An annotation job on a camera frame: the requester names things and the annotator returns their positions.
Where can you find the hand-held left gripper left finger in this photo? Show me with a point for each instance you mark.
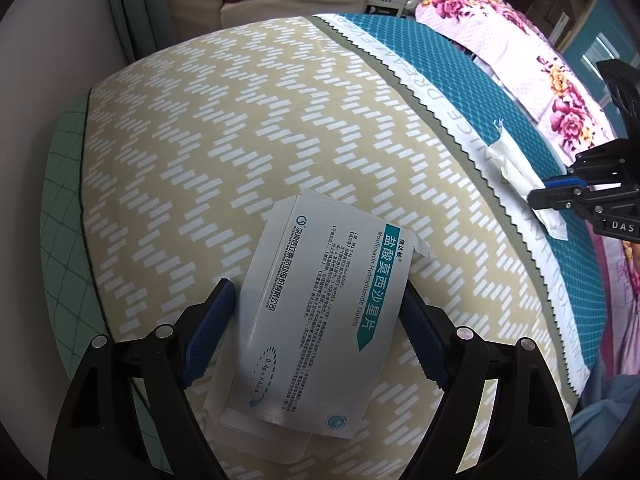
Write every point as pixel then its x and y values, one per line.
pixel 210 330

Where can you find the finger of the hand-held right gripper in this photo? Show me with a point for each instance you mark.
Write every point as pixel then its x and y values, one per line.
pixel 565 181
pixel 555 197

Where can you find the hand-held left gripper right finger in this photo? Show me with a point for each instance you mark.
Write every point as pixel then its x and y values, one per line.
pixel 425 340

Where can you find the white plastic wrapper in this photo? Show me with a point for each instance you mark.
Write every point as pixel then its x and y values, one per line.
pixel 520 175

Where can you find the white medicine box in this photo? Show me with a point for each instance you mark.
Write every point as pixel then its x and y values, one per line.
pixel 310 320

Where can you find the person's right hand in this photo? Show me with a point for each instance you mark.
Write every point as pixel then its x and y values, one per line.
pixel 632 251

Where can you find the floral pink blanket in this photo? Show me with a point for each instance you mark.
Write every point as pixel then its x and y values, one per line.
pixel 500 35

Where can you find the dark wooden cabinet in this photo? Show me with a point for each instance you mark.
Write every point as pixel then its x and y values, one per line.
pixel 565 5

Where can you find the person's grey-blue trousers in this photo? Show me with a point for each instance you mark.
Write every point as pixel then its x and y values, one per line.
pixel 605 410

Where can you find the green quilted mattress pad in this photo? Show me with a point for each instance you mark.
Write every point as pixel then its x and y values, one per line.
pixel 60 210

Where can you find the grey-blue curtain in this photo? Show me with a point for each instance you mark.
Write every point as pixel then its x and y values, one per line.
pixel 130 5

